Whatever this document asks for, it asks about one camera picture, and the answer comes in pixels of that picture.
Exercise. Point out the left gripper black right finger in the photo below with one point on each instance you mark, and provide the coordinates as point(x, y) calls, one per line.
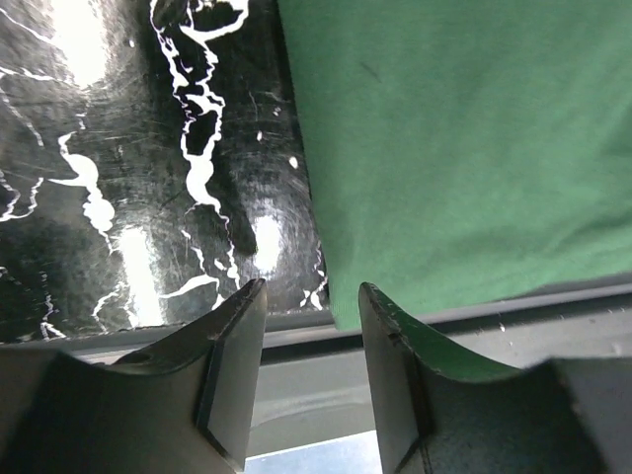
point(441, 408)

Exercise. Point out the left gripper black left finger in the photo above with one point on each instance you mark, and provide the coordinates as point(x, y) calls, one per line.
point(183, 404)

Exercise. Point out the white green raglan t-shirt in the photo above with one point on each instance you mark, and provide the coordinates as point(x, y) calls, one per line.
point(464, 151)

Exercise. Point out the black marble pattern mat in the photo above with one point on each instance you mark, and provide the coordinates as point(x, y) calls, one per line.
point(151, 164)

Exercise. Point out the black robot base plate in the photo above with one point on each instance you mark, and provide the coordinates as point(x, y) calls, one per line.
point(313, 384)

